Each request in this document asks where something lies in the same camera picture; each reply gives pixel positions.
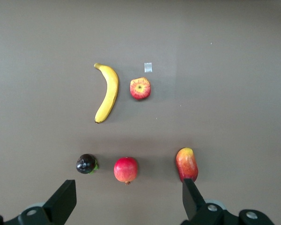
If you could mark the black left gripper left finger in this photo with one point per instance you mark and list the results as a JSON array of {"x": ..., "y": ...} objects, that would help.
[{"x": 58, "y": 206}]

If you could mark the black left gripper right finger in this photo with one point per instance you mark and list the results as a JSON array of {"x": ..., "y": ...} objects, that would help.
[{"x": 193, "y": 204}]

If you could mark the red yellow apple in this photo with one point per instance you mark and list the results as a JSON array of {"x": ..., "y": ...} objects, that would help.
[{"x": 140, "y": 88}]

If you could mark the yellow banana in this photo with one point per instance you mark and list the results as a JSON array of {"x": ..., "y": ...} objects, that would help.
[{"x": 111, "y": 89}]

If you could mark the red yellow mango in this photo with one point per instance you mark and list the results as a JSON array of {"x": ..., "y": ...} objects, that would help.
[{"x": 186, "y": 164}]

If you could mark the dark purple eggplant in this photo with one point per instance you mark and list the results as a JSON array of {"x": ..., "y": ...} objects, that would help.
[{"x": 85, "y": 164}]

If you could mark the red pomegranate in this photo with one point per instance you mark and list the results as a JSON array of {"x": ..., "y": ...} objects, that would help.
[{"x": 126, "y": 170}]

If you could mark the clear tape patch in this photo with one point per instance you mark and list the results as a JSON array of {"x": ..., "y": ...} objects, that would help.
[{"x": 148, "y": 67}]

